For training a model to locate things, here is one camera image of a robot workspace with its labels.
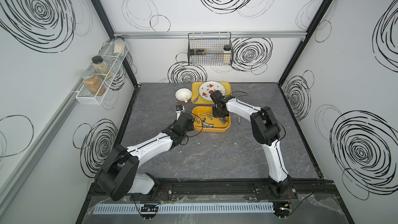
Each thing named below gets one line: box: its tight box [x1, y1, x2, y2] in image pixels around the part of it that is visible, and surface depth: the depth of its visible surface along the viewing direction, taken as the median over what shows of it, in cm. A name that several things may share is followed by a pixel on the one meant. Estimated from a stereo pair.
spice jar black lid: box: [91, 55, 104, 64], surface depth 71 cm
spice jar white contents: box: [114, 39, 125, 56], surface depth 88 cm
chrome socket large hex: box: [218, 117, 228, 125], surface depth 100 cm
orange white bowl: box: [175, 87, 193, 104], surface depth 113 cm
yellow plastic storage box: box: [191, 105, 231, 133], surface depth 99 cm
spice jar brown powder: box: [81, 71, 107, 96], surface depth 66 cm
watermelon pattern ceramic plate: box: [199, 80, 226, 102], surface depth 118 cm
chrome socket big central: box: [202, 121, 215, 129], surface depth 98 cm
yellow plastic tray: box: [190, 81, 233, 105], surface depth 116 cm
